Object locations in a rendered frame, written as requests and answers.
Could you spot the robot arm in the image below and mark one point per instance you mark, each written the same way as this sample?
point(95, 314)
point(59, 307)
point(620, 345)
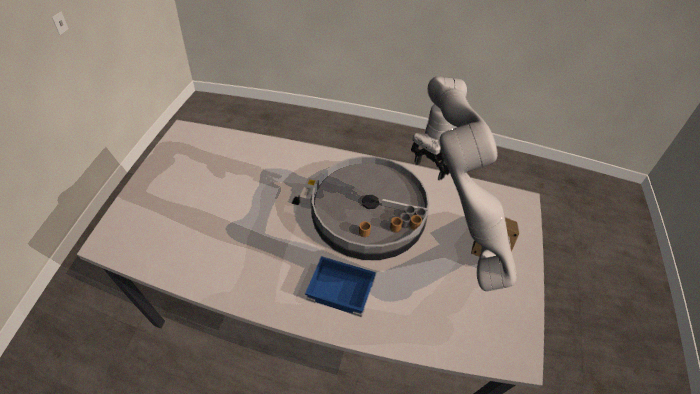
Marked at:
point(464, 149)

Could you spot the dark grey metal bushing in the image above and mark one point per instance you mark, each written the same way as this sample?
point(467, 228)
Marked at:
point(407, 217)
point(410, 209)
point(421, 212)

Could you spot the blue square tray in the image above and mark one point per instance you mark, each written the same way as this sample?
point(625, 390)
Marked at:
point(347, 285)

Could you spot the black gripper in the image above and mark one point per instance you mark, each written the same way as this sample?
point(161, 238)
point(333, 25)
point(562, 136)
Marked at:
point(436, 157)

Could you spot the grey round turning table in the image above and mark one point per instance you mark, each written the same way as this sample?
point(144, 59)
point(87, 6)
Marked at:
point(347, 195)

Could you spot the bronze bushing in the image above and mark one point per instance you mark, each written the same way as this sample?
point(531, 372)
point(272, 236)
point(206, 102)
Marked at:
point(364, 225)
point(397, 227)
point(417, 219)

